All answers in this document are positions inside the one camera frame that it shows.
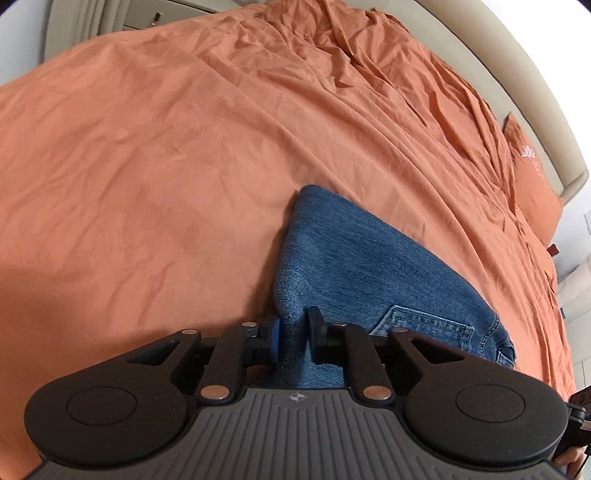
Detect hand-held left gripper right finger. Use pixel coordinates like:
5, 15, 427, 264
307, 305, 468, 403

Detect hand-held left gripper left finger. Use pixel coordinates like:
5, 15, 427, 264
126, 318, 282, 403

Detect blue denim pants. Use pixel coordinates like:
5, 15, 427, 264
257, 185, 517, 391

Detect person's right hand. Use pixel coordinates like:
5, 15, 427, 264
553, 445, 588, 477

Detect orange bed sheet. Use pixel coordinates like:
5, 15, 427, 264
0, 0, 576, 472

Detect orange pillow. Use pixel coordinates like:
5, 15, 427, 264
502, 112, 566, 245

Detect beige padded headboard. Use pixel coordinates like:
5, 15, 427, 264
410, 0, 591, 204

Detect beige bedside cabinet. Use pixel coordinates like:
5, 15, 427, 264
111, 0, 269, 34

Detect beige pleated curtain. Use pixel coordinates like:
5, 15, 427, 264
41, 0, 122, 62

